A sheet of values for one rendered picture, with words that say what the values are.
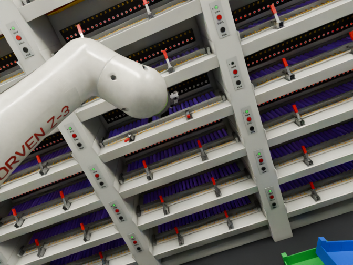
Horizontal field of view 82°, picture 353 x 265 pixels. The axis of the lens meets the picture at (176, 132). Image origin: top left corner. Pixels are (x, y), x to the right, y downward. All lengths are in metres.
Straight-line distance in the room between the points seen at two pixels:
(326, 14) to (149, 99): 0.78
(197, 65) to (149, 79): 0.45
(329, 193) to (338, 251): 0.26
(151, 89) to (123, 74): 0.06
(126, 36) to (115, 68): 0.44
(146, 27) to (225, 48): 0.30
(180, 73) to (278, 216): 0.82
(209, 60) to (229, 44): 0.09
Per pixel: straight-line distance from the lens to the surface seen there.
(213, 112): 0.85
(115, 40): 0.86
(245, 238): 1.27
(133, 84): 0.40
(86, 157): 0.97
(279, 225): 1.22
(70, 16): 1.14
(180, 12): 0.85
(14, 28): 1.01
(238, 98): 0.87
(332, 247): 1.13
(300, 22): 0.96
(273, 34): 0.91
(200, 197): 1.05
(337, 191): 1.28
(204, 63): 0.83
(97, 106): 0.89
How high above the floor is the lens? 0.97
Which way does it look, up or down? 16 degrees down
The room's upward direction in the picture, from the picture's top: 22 degrees counter-clockwise
